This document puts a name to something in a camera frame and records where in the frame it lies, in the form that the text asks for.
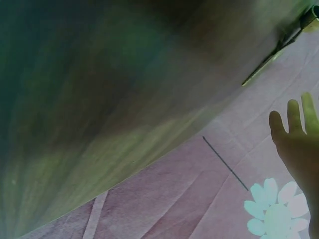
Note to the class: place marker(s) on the person's right hand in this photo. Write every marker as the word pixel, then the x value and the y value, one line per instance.
pixel 304 159

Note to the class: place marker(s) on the person's right fingers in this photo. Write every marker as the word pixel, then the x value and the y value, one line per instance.
pixel 294 117

